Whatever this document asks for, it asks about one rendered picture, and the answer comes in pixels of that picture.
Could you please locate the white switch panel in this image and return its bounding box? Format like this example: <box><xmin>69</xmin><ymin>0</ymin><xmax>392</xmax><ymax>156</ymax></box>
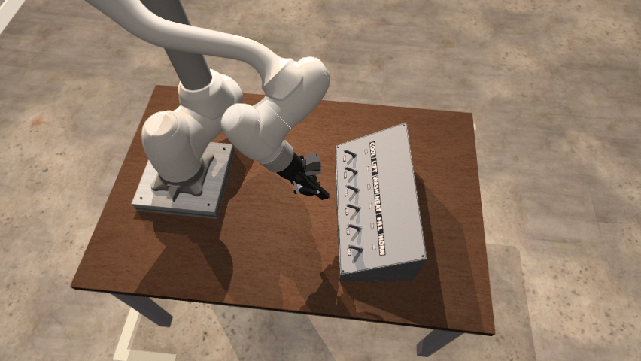
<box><xmin>335</xmin><ymin>123</ymin><xmax>427</xmax><ymax>281</ymax></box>

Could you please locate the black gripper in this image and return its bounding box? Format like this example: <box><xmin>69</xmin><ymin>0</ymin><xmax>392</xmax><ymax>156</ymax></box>
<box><xmin>276</xmin><ymin>153</ymin><xmax>330</xmax><ymax>200</ymax></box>

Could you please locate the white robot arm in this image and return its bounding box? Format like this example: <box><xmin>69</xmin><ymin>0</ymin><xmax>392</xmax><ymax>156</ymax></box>
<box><xmin>84</xmin><ymin>0</ymin><xmax>330</xmax><ymax>202</ymax></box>

